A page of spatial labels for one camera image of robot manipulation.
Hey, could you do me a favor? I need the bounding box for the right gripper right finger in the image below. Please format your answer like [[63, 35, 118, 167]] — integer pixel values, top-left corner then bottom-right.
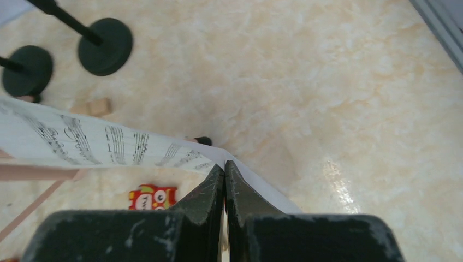
[[224, 160, 404, 261]]

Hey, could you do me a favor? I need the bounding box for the wooden block behind microphone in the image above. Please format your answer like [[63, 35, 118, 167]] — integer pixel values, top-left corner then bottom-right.
[[15, 95, 41, 104]]

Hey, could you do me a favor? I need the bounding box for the pink music stand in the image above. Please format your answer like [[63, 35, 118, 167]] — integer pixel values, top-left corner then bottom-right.
[[0, 136, 213, 243]]

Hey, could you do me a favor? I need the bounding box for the red owl toy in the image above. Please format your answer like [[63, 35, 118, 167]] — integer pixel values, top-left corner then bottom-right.
[[128, 184, 177, 210]]

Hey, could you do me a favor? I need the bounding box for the left microphone on stand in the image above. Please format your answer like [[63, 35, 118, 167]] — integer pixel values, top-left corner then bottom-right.
[[1, 45, 54, 97]]

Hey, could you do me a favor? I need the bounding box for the wooden block centre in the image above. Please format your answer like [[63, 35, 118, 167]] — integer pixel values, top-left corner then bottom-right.
[[69, 98, 113, 117]]

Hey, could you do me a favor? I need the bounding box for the right microphone on stand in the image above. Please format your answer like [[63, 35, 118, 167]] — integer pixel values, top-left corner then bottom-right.
[[29, 0, 134, 76]]

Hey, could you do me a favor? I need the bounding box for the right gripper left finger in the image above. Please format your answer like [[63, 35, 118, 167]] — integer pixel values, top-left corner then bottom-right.
[[21, 166, 224, 261]]

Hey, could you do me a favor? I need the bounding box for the sheet music page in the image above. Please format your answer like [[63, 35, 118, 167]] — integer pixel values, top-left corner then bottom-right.
[[1, 97, 301, 213]]

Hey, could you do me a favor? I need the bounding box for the microphone on stand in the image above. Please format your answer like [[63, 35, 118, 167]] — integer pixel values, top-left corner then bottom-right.
[[29, 0, 134, 76], [1, 45, 54, 97]]

